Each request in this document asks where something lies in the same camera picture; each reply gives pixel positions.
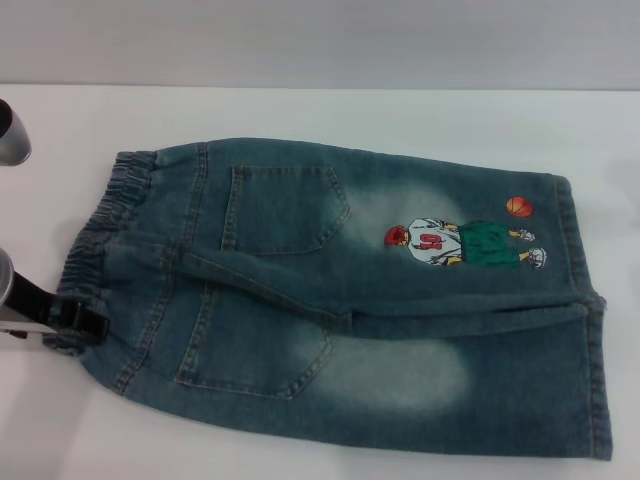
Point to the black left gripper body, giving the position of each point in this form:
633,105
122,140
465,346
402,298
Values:
35,297

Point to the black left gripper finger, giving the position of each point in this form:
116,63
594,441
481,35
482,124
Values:
92,325

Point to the blue denim shorts with print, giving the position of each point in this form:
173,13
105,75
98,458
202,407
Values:
350,300

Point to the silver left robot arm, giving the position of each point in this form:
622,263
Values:
4,275

